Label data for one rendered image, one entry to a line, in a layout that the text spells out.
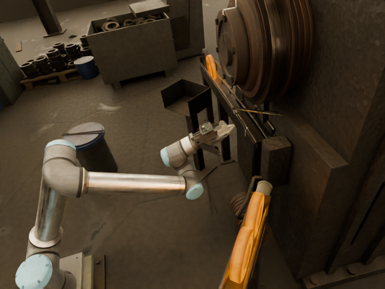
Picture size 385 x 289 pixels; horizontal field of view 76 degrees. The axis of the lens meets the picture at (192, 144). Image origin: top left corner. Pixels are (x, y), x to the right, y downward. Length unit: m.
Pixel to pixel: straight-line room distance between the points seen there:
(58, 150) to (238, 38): 0.78
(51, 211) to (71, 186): 0.33
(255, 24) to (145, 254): 1.40
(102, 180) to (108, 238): 0.90
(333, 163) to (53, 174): 0.94
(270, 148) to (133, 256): 1.12
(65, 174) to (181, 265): 0.92
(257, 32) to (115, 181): 0.74
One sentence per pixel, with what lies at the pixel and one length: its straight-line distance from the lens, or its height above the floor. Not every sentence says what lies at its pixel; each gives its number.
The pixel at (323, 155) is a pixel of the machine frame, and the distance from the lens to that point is 0.91.
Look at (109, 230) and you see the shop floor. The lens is 1.91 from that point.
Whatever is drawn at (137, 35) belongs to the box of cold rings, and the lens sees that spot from 3.40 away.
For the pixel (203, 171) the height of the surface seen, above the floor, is 0.01.
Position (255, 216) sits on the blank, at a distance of 0.84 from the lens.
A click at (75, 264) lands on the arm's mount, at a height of 0.15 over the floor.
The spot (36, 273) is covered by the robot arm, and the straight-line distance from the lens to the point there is 1.45.
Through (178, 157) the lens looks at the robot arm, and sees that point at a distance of 1.18.
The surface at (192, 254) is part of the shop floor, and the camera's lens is 1.65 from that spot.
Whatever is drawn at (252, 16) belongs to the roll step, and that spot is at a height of 1.25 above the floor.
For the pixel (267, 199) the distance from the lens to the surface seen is 0.96.
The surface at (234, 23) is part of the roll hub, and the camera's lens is 0.93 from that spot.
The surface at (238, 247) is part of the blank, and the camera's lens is 0.75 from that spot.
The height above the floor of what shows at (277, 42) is 1.19.
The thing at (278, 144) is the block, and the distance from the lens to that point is 1.03.
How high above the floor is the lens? 1.47
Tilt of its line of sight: 40 degrees down
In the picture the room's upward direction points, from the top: 10 degrees counter-clockwise
